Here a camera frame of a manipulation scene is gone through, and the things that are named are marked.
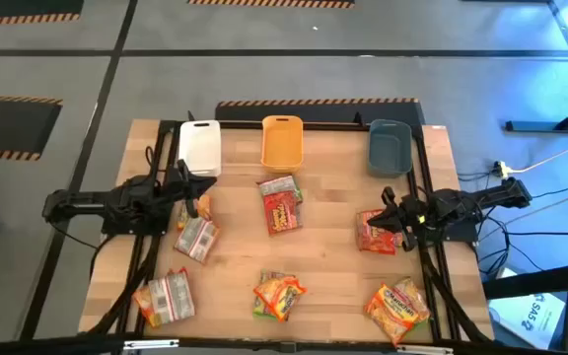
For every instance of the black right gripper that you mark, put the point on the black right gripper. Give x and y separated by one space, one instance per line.
404 217

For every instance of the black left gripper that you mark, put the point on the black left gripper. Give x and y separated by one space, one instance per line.
185 187

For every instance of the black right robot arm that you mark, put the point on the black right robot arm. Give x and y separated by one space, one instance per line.
486 197

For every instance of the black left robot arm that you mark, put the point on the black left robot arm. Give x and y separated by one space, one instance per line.
92 202

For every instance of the white plastic bin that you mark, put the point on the white plastic bin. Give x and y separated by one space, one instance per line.
200 148

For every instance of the blue-grey plastic bin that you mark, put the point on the blue-grey plastic bin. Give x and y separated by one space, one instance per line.
389 148

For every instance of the orange plastic bin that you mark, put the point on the orange plastic bin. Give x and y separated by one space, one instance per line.
282 145

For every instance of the white yellow power strip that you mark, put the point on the white yellow power strip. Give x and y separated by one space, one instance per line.
501 169

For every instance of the black mat with hazard stripes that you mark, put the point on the black mat with hazard stripes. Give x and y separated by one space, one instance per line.
18 7
264 4
8 128
323 113

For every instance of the black desk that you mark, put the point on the black desk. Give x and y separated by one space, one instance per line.
535 281

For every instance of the white box with blue print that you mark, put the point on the white box with blue print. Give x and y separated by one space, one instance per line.
525 315

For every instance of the silver metal bracket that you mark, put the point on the silver metal bracket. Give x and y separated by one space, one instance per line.
151 344
424 350

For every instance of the black desk leg frame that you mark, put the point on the black desk leg frame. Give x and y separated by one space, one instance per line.
550 126

